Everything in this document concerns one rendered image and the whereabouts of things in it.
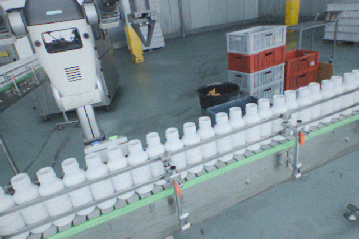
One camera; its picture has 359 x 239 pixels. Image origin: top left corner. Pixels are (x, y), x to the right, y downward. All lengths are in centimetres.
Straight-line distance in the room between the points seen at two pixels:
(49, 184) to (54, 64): 62
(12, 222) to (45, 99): 401
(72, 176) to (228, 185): 49
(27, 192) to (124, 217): 26
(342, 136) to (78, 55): 116
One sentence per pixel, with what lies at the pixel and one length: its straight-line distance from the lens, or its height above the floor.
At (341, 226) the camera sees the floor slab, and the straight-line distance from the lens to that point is 216.
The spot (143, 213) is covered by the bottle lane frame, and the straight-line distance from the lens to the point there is 80.
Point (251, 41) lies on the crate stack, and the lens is 304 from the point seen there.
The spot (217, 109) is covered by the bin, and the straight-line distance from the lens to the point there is 147.
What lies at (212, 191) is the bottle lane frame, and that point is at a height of 93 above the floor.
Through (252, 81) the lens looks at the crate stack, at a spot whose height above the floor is 57.
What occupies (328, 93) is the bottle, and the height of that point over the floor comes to 112.
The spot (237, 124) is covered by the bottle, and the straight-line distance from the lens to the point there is 85.
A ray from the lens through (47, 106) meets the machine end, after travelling 475.
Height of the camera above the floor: 150
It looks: 25 degrees down
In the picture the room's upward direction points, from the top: 8 degrees counter-clockwise
